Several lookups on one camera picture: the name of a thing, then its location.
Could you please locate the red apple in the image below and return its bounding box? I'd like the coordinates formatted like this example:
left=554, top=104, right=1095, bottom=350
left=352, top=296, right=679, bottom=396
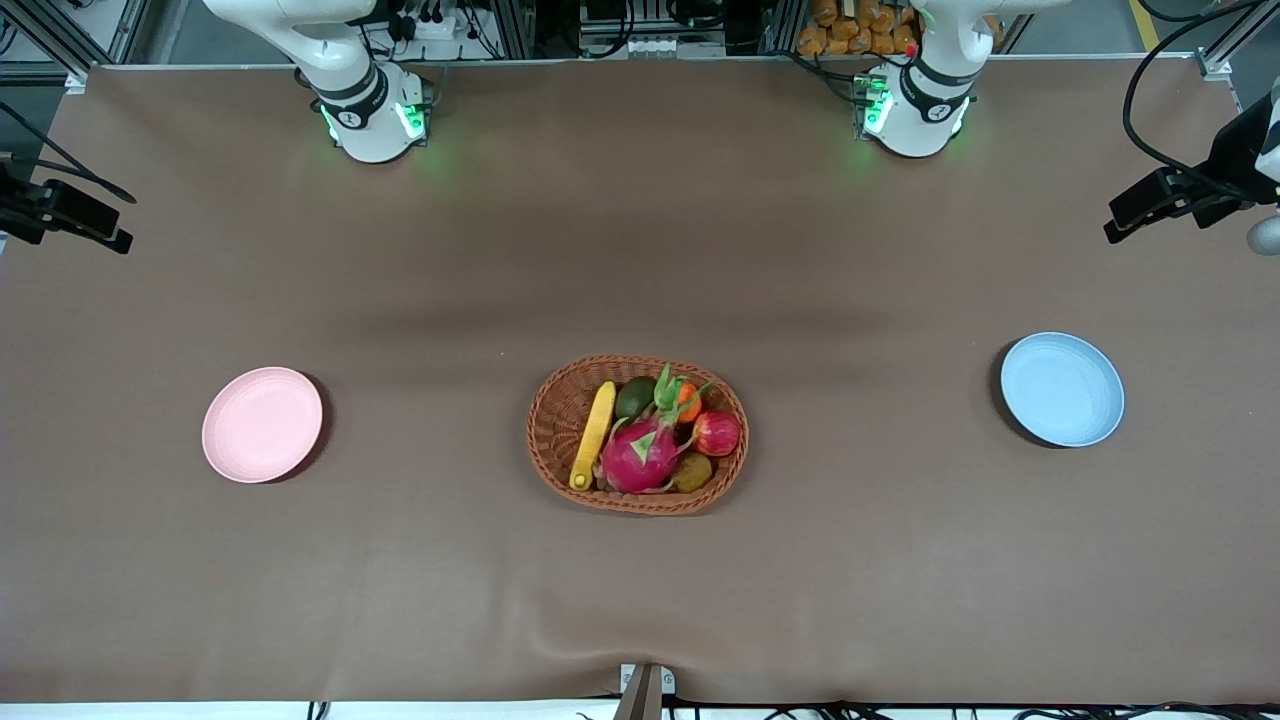
left=693, top=409, right=743, bottom=458

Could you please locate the yellow banana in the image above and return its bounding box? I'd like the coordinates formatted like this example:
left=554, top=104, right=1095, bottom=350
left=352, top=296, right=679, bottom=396
left=569, top=381, right=618, bottom=492

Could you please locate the light blue round plate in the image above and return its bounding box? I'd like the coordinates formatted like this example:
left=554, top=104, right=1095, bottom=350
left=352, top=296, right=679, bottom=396
left=1000, top=332, right=1126, bottom=448

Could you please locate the pink round plate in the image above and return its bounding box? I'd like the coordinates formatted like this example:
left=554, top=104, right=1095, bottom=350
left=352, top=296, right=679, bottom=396
left=201, top=366, right=325, bottom=485

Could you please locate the bag of orange fruits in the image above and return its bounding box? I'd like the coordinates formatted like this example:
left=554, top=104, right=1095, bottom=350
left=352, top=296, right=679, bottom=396
left=797, top=0, right=921, bottom=57

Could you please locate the white power strip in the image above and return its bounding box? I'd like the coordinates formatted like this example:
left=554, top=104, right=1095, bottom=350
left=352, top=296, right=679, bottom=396
left=385, top=0, right=473, bottom=43

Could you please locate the brown wicker basket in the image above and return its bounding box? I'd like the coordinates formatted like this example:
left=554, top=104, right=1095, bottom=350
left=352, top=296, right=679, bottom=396
left=526, top=353, right=750, bottom=517

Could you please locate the grey control box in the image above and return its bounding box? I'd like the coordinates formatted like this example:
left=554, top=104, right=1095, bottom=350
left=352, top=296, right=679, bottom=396
left=578, top=0, right=729, bottom=59

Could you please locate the brown kiwi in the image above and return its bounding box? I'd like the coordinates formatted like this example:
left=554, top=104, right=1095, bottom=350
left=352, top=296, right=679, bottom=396
left=668, top=452, right=714, bottom=495

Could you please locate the green avocado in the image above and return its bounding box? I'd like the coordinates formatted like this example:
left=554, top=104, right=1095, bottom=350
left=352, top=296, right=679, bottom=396
left=614, top=376, right=659, bottom=421

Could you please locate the pink dragon fruit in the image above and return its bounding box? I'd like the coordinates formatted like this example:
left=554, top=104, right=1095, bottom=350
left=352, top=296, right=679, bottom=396
left=600, top=363, right=716, bottom=496

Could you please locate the aluminium frame profile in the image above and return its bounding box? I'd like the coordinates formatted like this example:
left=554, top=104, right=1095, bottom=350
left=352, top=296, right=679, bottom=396
left=0, top=0, right=93, bottom=93
left=490, top=0, right=536, bottom=59
left=762, top=0, right=807, bottom=56
left=1195, top=0, right=1280, bottom=81

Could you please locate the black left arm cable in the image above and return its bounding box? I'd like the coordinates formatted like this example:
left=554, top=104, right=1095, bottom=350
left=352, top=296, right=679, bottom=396
left=1122, top=0, right=1280, bottom=191

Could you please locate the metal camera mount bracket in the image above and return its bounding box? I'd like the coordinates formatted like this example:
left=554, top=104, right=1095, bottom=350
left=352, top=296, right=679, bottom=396
left=612, top=663, right=677, bottom=720

